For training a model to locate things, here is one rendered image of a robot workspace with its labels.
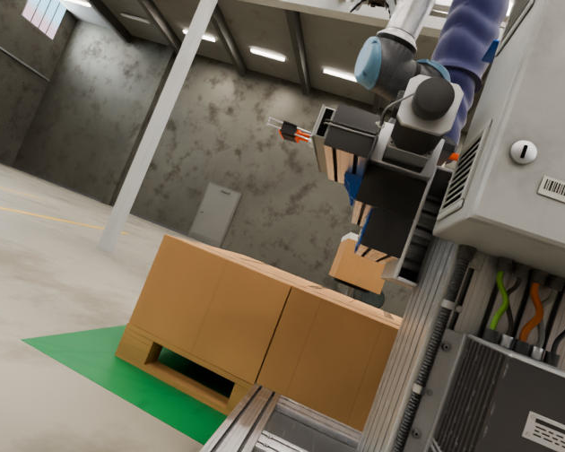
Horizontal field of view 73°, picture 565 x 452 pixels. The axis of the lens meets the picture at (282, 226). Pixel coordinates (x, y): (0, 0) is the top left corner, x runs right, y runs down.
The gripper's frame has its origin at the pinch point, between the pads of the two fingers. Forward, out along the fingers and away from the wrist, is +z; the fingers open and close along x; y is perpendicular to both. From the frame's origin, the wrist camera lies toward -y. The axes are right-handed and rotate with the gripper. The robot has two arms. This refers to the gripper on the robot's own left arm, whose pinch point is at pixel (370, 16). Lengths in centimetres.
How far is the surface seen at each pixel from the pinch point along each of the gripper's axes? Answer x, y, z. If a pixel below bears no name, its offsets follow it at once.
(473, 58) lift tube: -41, 29, -13
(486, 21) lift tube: -40, 29, -31
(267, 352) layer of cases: -6, 22, 124
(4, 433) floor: 40, -38, 152
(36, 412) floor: 43, -26, 152
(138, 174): 215, 242, 64
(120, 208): 218, 241, 104
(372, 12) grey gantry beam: 39, 225, -163
